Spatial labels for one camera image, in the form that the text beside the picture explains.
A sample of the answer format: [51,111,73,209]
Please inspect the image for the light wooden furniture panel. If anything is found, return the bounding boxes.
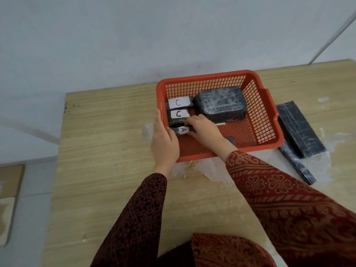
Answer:
[0,164,25,247]

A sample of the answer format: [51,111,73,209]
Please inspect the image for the long thin black wrapped bar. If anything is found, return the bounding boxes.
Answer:
[278,142,317,186]

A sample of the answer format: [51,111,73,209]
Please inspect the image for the person's dark red patterned clothing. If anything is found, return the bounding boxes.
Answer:
[157,233,278,267]

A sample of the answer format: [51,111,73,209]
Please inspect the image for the red plastic mesh basket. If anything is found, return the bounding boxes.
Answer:
[156,70,284,163]

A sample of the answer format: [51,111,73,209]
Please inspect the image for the large black wrapped block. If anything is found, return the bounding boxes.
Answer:
[193,86,248,124]

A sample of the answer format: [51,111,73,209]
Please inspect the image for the grey metal pole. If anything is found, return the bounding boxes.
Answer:
[309,14,356,65]

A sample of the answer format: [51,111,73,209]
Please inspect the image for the person's right forearm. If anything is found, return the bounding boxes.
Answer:
[225,150,356,267]

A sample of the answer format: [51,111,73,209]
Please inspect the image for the clear plastic film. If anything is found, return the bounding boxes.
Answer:
[302,128,355,184]
[168,157,235,184]

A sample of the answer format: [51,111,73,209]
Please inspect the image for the person's left hand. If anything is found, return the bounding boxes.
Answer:
[150,109,180,176]

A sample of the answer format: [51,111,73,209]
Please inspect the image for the person's right hand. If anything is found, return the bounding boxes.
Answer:
[184,114,238,162]

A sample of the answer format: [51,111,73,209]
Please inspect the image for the flat black wrapped slab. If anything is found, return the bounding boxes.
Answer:
[276,101,326,159]

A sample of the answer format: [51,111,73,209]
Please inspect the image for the small black block white label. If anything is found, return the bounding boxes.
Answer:
[168,109,192,127]
[170,126,196,136]
[166,96,194,110]

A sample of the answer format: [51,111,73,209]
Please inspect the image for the person's left forearm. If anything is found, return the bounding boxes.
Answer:
[90,173,168,267]

